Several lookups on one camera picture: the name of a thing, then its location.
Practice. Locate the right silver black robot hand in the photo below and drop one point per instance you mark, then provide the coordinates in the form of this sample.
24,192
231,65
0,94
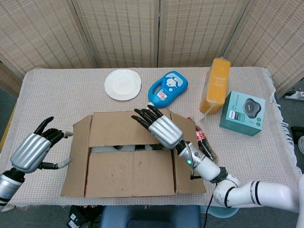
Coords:
165,130

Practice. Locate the woven folding screen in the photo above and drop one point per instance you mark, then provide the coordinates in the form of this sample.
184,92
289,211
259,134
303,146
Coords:
118,31

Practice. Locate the blue detergent bottle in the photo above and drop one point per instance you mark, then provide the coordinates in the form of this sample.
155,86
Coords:
166,90

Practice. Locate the light blue plastic bin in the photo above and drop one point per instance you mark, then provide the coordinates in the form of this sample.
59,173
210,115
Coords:
221,212

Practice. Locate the blue robot base seat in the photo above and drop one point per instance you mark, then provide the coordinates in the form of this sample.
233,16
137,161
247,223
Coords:
149,217

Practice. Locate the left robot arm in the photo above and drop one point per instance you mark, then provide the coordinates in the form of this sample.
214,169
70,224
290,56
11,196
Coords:
8,187

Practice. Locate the white paper plate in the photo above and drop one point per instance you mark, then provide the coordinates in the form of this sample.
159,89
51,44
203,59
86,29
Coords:
122,84

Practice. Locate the cola bottle with red label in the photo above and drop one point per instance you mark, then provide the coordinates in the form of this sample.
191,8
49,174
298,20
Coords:
202,137

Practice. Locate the red cardboard shipping box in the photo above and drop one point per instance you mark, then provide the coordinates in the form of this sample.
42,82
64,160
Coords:
130,175

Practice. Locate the white object on floor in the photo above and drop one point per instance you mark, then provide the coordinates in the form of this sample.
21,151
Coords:
295,95

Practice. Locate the beige woven tablecloth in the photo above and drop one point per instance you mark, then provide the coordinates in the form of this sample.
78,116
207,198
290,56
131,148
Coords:
52,99

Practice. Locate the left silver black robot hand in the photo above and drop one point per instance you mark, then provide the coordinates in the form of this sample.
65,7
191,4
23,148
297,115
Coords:
29,152

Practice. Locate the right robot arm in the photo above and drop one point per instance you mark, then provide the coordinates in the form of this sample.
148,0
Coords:
261,192

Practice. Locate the orange package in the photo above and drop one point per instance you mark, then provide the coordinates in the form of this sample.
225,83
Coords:
215,88

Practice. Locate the teal speaker product box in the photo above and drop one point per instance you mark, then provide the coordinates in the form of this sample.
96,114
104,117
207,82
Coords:
242,111

